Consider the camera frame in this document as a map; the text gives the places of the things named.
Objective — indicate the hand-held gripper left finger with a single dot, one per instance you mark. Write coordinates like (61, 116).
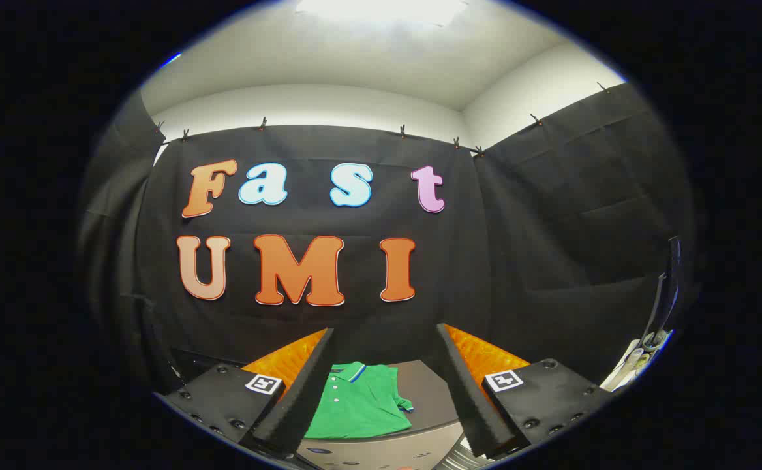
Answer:
(309, 385)

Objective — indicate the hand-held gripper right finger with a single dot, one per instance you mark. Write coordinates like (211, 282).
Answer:
(466, 391)

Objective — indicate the green polo shirt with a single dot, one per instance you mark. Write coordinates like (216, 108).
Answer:
(355, 411)

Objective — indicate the black backdrop cloth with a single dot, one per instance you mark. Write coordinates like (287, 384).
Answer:
(518, 261)

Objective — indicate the black curved upright stand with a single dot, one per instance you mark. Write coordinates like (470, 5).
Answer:
(668, 287)

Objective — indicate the row of black cloth clips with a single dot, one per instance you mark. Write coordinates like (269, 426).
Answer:
(263, 123)

